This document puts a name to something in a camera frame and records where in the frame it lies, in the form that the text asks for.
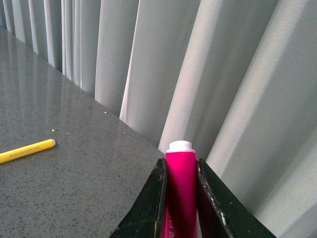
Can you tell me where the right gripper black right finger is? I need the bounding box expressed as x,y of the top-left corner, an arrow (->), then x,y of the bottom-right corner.
197,159 -> 275,238

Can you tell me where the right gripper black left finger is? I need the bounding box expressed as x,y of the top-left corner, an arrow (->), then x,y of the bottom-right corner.
110,158 -> 168,238

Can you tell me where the pink highlighter pen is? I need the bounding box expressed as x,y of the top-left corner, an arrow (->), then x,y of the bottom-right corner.
160,140 -> 198,238

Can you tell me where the grey pleated curtain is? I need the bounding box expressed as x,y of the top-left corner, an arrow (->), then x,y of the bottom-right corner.
0,0 -> 317,238

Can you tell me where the yellow highlighter pen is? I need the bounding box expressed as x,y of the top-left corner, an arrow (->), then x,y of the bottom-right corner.
0,139 -> 56,164

